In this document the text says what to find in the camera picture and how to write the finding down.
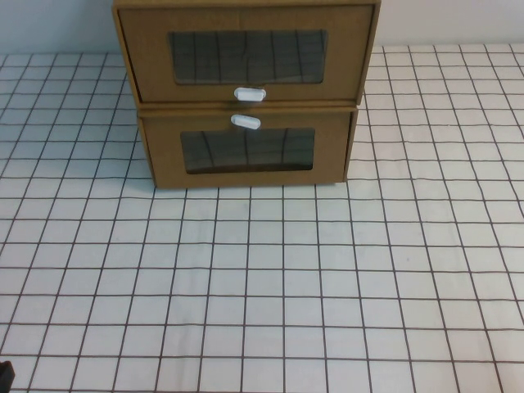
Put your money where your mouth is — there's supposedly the white plastic drawer handle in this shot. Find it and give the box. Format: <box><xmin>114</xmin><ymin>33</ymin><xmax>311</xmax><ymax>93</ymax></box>
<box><xmin>233</xmin><ymin>85</ymin><xmax>269</xmax><ymax>102</ymax></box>
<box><xmin>229</xmin><ymin>114</ymin><xmax>262</xmax><ymax>131</ymax></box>

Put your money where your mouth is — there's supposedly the brown cardboard shoe box shell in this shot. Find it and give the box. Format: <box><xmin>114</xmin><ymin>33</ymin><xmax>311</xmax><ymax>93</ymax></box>
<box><xmin>136</xmin><ymin>105</ymin><xmax>361</xmax><ymax>191</ymax></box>
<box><xmin>112</xmin><ymin>0</ymin><xmax>384</xmax><ymax>109</ymax></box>

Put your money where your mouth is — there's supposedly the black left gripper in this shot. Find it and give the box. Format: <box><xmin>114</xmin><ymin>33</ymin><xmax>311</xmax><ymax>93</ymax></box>
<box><xmin>0</xmin><ymin>359</ymin><xmax>16</xmax><ymax>393</ymax></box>

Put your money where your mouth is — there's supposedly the brown cardboard drawer with window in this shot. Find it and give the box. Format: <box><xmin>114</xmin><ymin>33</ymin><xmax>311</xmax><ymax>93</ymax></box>
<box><xmin>139</xmin><ymin>109</ymin><xmax>355</xmax><ymax>190</ymax></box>
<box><xmin>117</xmin><ymin>4</ymin><xmax>376</xmax><ymax>104</ymax></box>

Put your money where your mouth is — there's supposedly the white grid pattern tablecloth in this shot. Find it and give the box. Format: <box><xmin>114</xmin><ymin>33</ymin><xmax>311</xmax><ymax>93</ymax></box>
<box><xmin>0</xmin><ymin>43</ymin><xmax>524</xmax><ymax>393</ymax></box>

